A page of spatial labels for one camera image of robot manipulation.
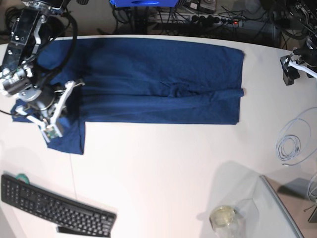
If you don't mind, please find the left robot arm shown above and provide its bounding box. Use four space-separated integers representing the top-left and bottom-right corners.
269 0 317 86

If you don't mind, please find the black computer keyboard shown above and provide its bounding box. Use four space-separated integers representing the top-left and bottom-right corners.
0 174 116 238

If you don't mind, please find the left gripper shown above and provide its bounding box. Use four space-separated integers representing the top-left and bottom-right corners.
280 46 317 86

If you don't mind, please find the coiled white cable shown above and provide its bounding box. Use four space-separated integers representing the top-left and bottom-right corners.
275 107 317 167

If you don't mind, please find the green tape roll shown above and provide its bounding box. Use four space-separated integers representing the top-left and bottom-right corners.
15 174 30 184

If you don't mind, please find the white power strip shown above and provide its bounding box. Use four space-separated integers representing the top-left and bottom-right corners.
149 12 246 27

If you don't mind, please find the blue box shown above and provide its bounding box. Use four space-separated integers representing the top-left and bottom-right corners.
109 0 178 7

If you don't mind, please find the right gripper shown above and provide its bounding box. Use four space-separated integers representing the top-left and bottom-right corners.
15 79 85 143

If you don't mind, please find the blue long-sleeve t-shirt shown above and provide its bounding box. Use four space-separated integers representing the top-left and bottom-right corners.
11 37 246 156

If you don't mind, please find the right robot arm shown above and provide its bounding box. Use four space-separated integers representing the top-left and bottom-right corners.
0 0 84 143

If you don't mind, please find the clear glass jar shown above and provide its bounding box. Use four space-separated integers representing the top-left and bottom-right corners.
210 198 260 238

